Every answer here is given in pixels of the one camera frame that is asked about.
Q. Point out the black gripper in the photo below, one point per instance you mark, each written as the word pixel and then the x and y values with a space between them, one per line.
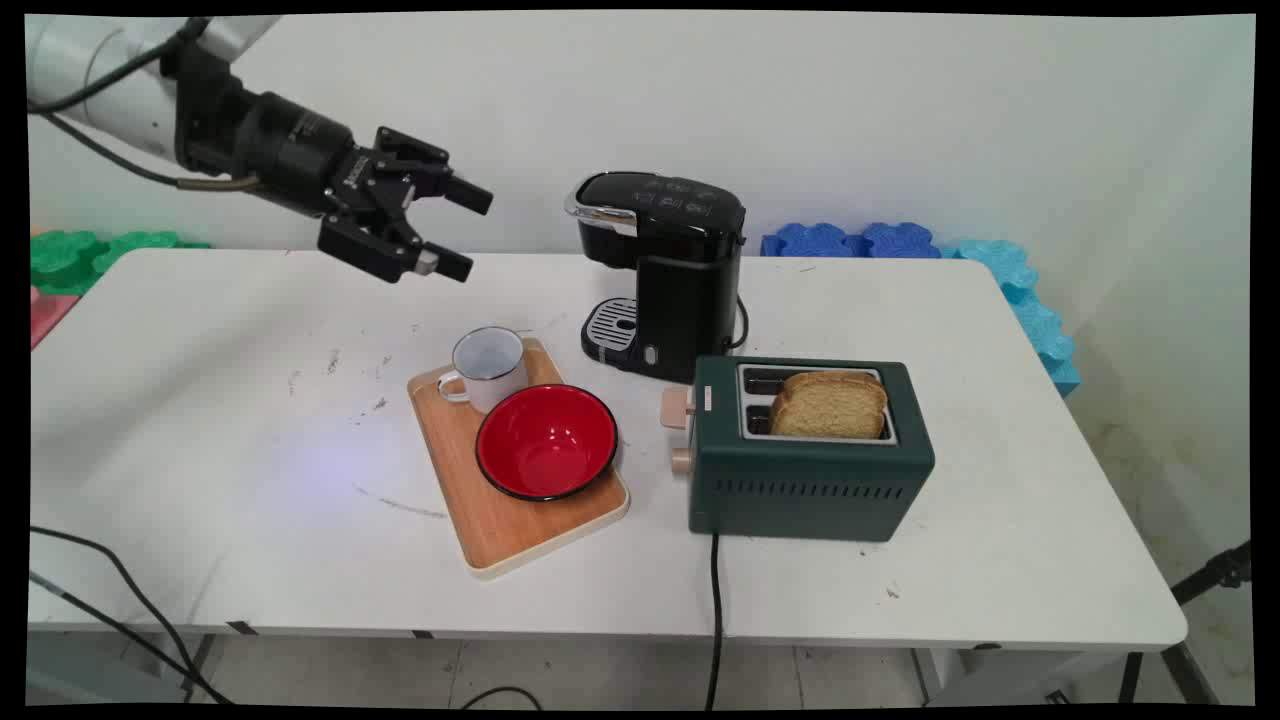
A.
pixel 285 145

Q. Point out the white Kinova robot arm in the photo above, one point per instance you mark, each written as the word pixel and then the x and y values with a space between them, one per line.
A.
pixel 95 75

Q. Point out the white enamel mug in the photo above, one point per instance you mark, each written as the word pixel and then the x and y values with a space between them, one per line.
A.
pixel 488 368

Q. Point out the black coffee machine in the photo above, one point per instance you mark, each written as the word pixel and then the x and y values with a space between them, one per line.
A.
pixel 665 270

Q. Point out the red bowl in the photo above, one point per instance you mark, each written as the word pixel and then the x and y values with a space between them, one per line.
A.
pixel 546 442

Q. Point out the wooden tray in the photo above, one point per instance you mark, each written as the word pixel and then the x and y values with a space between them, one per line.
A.
pixel 520 520

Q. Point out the green foam mat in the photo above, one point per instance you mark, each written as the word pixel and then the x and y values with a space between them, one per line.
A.
pixel 75 258

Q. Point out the pink foam mat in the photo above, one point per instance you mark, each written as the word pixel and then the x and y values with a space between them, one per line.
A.
pixel 48 315

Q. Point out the brown bread slice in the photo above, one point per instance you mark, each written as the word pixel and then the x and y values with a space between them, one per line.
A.
pixel 828 412
pixel 835 378

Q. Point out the dark green toaster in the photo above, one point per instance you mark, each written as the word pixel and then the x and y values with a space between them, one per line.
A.
pixel 805 455

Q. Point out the light blue foam mat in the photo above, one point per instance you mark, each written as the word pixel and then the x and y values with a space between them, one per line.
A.
pixel 1030 305

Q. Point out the black tripod stand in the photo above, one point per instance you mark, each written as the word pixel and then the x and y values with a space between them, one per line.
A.
pixel 1195 625

